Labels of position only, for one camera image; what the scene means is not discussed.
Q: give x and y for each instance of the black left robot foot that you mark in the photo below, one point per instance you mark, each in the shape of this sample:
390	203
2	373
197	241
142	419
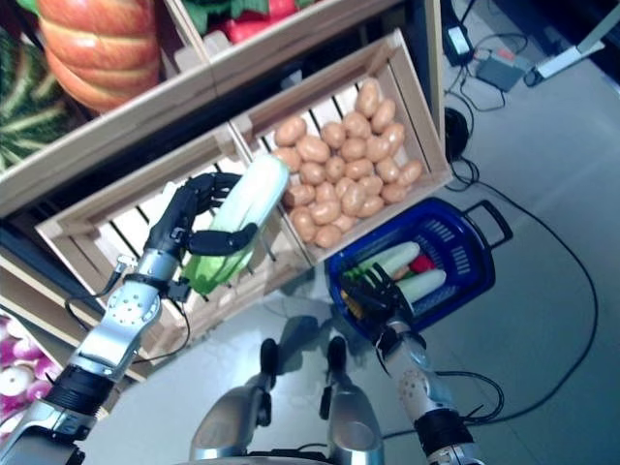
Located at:
269	358

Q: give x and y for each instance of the black round floor base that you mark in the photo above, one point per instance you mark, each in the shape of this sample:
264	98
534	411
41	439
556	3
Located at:
456	133

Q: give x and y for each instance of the brown potato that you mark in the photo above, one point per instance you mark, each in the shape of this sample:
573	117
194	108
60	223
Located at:
313	148
290	132
303	224
354	198
299	195
290	157
368	98
383	116
410	173
328	236

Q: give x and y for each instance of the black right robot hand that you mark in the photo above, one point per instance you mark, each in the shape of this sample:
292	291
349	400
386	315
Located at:
382	300

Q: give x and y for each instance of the blue plastic shopping basket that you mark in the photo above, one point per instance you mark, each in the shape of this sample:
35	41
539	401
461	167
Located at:
470	252

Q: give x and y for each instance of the napa cabbage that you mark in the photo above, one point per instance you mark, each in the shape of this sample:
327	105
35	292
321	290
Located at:
394	257
247	208
424	286

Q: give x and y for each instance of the small orange pumpkin green stem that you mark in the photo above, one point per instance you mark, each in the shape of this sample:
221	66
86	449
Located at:
102	53

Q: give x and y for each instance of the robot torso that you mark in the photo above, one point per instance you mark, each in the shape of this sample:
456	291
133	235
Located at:
261	459

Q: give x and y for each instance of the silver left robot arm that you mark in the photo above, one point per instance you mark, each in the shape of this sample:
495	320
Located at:
126	315

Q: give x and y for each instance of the green broccoli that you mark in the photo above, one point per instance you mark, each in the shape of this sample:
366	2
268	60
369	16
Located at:
218	12

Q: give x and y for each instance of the black robot foot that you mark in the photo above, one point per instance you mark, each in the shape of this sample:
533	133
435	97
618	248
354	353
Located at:
269	358
336	356

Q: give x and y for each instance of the grey box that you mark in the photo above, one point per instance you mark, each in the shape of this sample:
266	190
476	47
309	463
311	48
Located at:
499	72

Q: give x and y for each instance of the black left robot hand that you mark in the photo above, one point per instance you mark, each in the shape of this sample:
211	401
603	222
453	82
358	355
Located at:
169	227

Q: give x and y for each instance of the wide wooden crate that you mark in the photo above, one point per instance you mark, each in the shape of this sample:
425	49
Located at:
121	126

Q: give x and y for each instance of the red bell pepper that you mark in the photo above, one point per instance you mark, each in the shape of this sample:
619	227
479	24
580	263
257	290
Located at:
422	263

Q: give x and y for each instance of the yellow bell pepper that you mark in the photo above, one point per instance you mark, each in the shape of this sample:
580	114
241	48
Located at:
352	305

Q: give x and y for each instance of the black right robot foot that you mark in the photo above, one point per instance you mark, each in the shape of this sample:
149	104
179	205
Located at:
336	356

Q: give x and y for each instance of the silver right robot leg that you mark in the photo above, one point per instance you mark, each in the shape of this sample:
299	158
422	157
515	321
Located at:
353	426

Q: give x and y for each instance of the green striped pumpkin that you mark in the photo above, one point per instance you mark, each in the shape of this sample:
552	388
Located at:
29	111

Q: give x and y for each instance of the black power adapter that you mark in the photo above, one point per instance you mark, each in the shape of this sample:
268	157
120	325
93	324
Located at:
459	43

